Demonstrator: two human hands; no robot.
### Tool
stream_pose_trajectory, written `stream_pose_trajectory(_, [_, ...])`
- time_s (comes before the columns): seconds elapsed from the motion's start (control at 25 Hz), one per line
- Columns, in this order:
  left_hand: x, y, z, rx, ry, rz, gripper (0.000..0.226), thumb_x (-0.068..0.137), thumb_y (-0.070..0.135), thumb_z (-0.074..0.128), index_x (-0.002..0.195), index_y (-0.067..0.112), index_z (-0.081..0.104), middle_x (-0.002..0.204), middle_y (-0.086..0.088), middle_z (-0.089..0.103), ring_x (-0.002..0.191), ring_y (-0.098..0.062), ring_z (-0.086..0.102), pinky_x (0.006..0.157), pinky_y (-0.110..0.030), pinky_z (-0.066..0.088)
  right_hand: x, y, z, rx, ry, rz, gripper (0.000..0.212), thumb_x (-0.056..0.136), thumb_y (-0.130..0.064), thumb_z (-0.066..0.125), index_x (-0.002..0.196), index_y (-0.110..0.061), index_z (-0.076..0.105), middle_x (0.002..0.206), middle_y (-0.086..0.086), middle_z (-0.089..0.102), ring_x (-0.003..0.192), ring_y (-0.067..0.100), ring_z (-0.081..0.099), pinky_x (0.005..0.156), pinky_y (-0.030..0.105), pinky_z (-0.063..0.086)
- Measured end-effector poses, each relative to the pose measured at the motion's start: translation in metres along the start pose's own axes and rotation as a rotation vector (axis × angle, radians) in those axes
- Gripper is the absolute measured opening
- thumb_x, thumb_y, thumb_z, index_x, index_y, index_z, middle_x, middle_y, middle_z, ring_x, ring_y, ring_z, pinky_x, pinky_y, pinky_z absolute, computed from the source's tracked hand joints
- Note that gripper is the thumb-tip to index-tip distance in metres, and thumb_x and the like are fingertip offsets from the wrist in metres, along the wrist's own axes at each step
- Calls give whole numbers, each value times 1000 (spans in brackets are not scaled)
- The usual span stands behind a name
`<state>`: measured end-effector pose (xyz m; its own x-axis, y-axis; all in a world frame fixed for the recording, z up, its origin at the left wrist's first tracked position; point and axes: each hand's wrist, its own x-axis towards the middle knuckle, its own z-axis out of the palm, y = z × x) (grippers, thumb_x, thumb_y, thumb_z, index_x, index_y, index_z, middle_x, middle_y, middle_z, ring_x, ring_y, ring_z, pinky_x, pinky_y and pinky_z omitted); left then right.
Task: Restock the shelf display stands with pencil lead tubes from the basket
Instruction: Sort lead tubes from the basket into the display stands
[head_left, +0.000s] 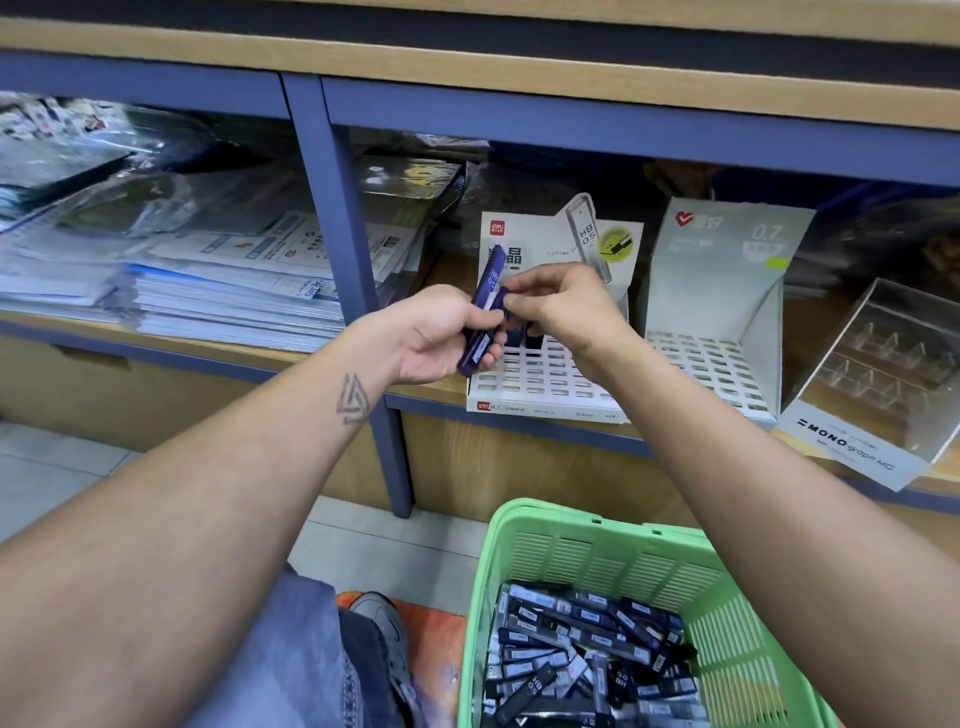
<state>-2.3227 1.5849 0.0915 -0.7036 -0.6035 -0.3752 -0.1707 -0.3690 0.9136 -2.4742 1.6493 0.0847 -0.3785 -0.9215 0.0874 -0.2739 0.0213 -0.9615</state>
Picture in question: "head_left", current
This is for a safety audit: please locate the person's left forearm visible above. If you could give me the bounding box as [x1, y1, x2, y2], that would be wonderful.
[0, 352, 407, 728]

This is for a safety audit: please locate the grey sneaker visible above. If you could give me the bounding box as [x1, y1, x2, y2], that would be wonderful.
[342, 589, 429, 728]

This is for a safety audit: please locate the green plastic basket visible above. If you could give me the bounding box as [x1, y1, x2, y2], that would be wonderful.
[457, 498, 842, 728]

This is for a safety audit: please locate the pale green display box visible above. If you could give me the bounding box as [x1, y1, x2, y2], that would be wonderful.
[642, 198, 818, 422]

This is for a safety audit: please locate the white display box red label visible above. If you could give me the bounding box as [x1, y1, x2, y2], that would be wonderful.
[465, 192, 647, 426]

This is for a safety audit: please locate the pile of lead cases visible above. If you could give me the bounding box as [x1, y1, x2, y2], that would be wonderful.
[483, 582, 714, 728]

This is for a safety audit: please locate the person's right forearm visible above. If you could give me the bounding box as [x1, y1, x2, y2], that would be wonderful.
[585, 337, 960, 728]

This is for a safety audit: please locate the colourful printed mat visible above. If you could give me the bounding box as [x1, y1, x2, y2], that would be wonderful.
[333, 589, 470, 728]

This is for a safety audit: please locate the stack of wrapped paper packs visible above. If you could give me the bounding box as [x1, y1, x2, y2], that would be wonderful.
[0, 93, 464, 357]

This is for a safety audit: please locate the person's right hand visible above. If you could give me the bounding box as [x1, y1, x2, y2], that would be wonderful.
[499, 262, 639, 369]

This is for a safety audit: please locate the clear plastic display box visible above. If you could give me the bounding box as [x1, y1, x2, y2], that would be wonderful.
[772, 277, 960, 492]

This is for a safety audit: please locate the person's left hand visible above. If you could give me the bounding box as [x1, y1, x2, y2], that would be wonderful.
[342, 282, 509, 387]

